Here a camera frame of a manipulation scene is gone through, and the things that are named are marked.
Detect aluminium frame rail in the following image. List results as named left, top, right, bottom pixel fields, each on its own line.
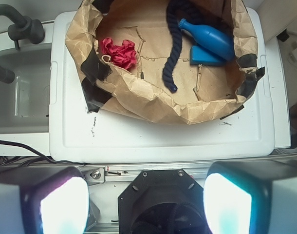
left=78, top=160, right=215, bottom=184

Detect brown paper bag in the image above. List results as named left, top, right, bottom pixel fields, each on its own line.
left=65, top=0, right=264, bottom=125

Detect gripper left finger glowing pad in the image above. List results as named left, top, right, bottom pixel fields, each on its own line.
left=0, top=166, right=89, bottom=234

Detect white plastic lid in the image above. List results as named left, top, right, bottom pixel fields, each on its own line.
left=49, top=12, right=275, bottom=164

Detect blue wedge block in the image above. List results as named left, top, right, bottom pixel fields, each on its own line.
left=190, top=45, right=226, bottom=66

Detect white wall plug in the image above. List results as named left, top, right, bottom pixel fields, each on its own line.
left=288, top=39, right=297, bottom=64

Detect black octagonal mount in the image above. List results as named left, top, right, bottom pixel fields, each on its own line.
left=118, top=170, right=211, bottom=234

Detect grey faucet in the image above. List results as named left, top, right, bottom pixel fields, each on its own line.
left=0, top=4, right=45, bottom=84

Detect crumpled red paper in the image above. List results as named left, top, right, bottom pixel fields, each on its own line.
left=101, top=37, right=137, bottom=70

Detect blue plastic bottle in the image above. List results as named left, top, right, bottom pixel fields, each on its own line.
left=178, top=19, right=235, bottom=61

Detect dark blue rope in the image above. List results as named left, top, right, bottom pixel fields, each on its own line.
left=162, top=0, right=205, bottom=93

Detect black cable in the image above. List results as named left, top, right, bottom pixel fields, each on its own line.
left=0, top=138, right=87, bottom=168

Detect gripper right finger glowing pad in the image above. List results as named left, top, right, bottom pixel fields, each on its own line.
left=203, top=160, right=297, bottom=234

